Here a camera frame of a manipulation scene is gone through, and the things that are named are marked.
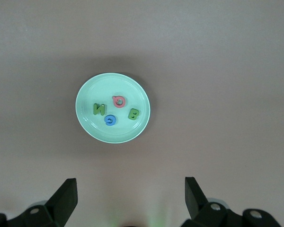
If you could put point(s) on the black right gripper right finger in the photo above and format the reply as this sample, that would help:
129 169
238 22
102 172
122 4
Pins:
198 208

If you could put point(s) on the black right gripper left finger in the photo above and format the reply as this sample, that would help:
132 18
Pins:
59 205

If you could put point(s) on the pink letter Q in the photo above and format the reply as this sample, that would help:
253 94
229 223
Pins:
114 101

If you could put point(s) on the green round plate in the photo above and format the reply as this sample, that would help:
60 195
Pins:
113 134

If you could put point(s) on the brown table mat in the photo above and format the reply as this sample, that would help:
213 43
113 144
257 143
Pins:
203 71

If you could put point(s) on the green letter B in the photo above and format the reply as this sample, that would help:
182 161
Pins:
134 114

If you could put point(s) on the blue letter G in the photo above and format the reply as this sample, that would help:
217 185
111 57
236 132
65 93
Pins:
110 116

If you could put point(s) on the green letter N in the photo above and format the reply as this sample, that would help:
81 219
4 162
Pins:
99 109

